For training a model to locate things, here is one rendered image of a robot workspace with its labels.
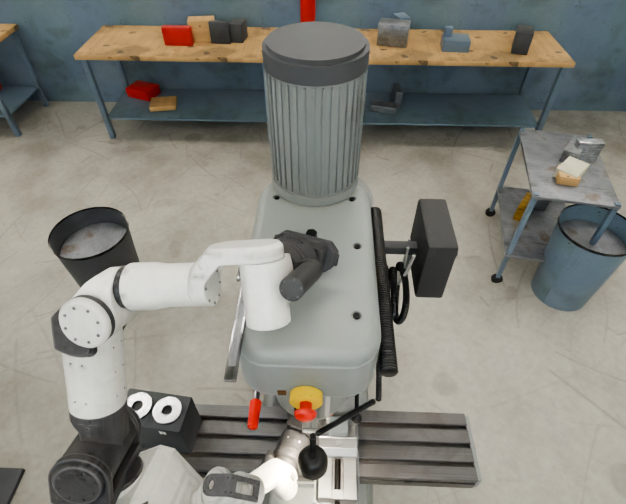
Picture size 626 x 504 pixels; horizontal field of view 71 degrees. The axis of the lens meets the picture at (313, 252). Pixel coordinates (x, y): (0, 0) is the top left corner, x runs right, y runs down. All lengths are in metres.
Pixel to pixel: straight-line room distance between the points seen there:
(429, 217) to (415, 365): 1.83
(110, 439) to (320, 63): 0.72
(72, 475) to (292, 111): 0.71
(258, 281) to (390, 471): 1.17
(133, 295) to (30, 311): 3.04
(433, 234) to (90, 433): 0.87
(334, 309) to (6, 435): 2.64
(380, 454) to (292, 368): 0.95
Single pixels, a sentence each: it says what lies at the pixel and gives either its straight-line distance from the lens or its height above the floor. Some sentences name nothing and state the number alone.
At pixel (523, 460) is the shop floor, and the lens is 2.90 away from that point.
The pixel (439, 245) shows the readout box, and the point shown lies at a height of 1.73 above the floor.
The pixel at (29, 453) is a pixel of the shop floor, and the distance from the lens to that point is 3.10.
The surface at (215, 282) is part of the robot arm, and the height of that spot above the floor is 2.02.
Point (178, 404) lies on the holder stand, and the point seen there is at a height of 1.15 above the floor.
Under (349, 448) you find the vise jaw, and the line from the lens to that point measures 1.55.
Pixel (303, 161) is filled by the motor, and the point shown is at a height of 2.01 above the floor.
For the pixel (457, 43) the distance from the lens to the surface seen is 4.58.
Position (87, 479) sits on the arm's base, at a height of 1.78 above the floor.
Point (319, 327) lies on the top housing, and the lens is 0.76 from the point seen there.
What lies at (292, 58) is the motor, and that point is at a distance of 0.82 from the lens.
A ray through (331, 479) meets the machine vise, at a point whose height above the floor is 1.02.
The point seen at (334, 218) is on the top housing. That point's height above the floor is 1.89.
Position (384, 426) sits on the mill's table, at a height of 0.93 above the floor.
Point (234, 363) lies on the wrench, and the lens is 0.73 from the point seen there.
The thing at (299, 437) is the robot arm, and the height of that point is 1.28.
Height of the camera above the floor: 2.52
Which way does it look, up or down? 46 degrees down
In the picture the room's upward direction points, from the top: straight up
